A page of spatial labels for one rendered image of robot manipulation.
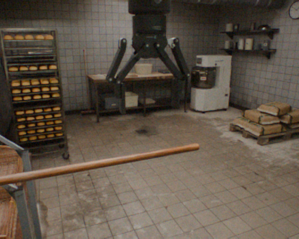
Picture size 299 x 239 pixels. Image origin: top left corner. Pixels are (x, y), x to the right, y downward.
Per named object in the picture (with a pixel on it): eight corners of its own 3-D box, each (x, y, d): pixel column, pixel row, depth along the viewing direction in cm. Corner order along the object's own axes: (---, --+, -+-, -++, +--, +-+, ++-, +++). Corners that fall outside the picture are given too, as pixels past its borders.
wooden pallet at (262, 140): (261, 145, 401) (262, 137, 397) (228, 130, 472) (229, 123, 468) (310, 135, 444) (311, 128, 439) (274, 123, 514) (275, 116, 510)
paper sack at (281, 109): (276, 118, 403) (278, 108, 398) (256, 113, 430) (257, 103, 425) (293, 112, 439) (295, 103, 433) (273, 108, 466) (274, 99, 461)
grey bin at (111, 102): (104, 109, 530) (103, 98, 523) (99, 104, 575) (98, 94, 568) (120, 107, 543) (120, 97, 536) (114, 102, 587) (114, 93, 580)
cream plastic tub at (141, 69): (138, 75, 550) (138, 65, 544) (131, 73, 588) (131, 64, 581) (155, 74, 565) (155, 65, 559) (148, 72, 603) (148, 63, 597)
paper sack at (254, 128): (258, 138, 401) (258, 128, 396) (242, 131, 433) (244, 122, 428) (286, 132, 419) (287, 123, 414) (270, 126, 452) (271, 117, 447)
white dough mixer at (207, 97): (197, 115, 571) (200, 56, 532) (184, 108, 622) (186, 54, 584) (229, 111, 603) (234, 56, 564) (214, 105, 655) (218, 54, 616)
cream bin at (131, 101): (123, 107, 545) (123, 97, 538) (117, 102, 589) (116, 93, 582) (138, 106, 559) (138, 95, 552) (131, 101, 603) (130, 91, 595)
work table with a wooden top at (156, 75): (95, 123, 516) (93, 79, 490) (89, 112, 587) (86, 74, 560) (188, 112, 594) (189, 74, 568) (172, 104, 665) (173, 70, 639)
